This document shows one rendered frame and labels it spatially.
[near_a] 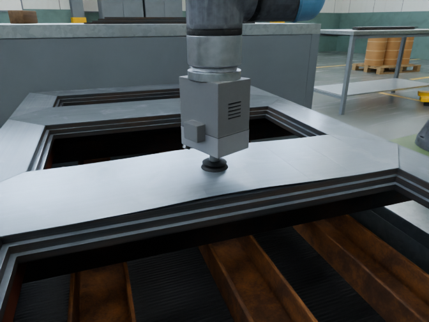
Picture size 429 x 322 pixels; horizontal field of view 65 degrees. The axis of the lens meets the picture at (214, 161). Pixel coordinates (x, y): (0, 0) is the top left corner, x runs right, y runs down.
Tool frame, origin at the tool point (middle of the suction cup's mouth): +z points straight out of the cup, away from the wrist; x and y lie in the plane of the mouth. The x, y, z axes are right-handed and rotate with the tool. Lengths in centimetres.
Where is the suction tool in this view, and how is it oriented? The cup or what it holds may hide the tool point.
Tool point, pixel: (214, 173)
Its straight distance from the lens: 53.3
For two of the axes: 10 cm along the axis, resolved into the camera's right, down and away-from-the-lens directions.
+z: 0.0, 9.2, 3.9
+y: 6.7, 2.9, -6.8
